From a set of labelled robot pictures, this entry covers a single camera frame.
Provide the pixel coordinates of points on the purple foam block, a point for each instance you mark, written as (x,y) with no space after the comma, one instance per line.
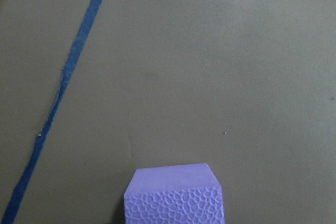
(174,194)

